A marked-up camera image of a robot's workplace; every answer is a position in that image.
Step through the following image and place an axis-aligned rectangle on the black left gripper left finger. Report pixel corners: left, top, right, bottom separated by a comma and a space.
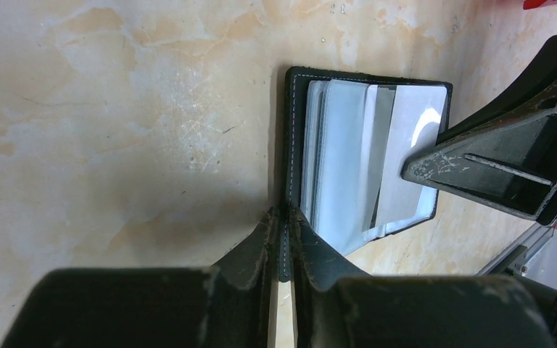
2, 209, 280, 347

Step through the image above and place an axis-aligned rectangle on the red plastic bin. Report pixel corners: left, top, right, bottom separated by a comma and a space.
522, 0, 557, 10

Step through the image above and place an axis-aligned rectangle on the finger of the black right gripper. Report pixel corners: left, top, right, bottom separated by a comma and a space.
401, 36, 557, 226

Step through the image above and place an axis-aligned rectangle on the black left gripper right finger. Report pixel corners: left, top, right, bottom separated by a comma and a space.
289, 208, 556, 347

